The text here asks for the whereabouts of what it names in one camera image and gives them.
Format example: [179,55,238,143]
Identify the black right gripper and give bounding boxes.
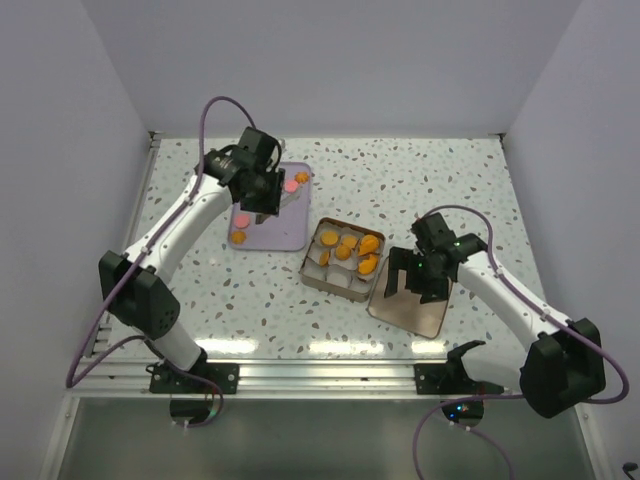
[384,245,449,305]

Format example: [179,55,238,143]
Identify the orange animal shaped cookie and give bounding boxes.
[359,253,379,267]

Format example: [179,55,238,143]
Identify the metal tongs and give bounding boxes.
[255,187,301,225]

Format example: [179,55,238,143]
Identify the orange ridged cookie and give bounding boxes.
[358,264,377,276]

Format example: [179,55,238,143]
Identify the pink round cookie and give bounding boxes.
[285,180,299,193]
[234,214,251,229]

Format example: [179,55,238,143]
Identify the orange round cookie large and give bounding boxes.
[358,234,380,256]

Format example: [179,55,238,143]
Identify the brown flower cookie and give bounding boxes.
[295,172,309,184]

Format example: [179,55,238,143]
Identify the orange flower cookie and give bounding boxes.
[318,249,332,267]
[342,236,358,249]

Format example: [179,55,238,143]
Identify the gold cookie tin lid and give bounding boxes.
[366,258,449,339]

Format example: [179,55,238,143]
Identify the gold cookie tin base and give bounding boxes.
[299,217,386,303]

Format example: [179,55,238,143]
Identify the brown round cookie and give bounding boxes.
[335,244,352,261]

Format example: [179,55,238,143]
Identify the orange round biscuit cookie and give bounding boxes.
[320,230,340,247]

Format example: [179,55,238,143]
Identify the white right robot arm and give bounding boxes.
[384,213,606,418]

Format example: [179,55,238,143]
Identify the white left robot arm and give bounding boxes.
[98,127,285,393]

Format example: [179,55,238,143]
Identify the orange cookie bottom left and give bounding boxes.
[230,230,247,245]

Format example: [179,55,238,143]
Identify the lilac plastic tray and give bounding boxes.
[228,162,312,252]

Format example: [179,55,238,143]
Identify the aluminium mounting rail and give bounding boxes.
[69,357,586,399]

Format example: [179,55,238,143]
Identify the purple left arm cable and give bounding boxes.
[66,96,259,426]

